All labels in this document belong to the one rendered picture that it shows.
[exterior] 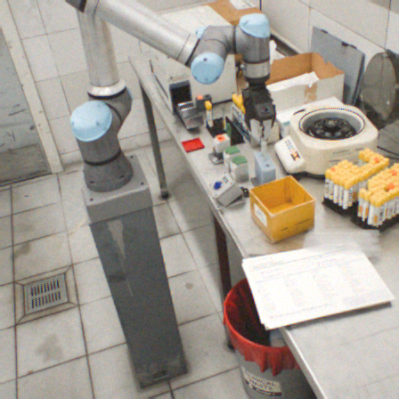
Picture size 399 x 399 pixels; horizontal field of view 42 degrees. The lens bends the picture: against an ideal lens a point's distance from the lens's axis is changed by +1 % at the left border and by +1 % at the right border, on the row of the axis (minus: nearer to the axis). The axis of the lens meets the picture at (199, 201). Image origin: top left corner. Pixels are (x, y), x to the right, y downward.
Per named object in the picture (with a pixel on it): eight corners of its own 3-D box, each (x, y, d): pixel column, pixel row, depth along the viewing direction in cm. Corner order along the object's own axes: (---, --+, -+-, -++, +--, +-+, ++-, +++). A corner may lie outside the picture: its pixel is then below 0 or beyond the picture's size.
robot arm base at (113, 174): (84, 196, 153) (74, 169, 147) (86, 166, 165) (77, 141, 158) (134, 186, 153) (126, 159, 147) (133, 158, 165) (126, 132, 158)
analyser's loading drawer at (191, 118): (172, 106, 204) (170, 93, 201) (188, 101, 205) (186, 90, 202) (187, 129, 188) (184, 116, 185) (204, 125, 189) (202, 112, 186)
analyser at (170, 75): (156, 87, 224) (143, 18, 206) (215, 73, 229) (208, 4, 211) (174, 118, 200) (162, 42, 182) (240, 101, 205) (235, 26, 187)
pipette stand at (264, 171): (250, 180, 162) (248, 153, 156) (272, 175, 163) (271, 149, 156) (258, 199, 154) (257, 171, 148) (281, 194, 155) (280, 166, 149)
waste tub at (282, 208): (249, 216, 148) (248, 189, 142) (290, 202, 151) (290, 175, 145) (272, 244, 138) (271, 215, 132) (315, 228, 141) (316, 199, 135)
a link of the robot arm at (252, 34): (238, 12, 136) (271, 11, 134) (240, 52, 142) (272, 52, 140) (234, 23, 130) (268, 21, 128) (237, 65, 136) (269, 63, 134)
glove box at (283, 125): (272, 130, 185) (272, 106, 179) (332, 114, 189) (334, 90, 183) (287, 146, 175) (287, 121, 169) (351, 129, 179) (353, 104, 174)
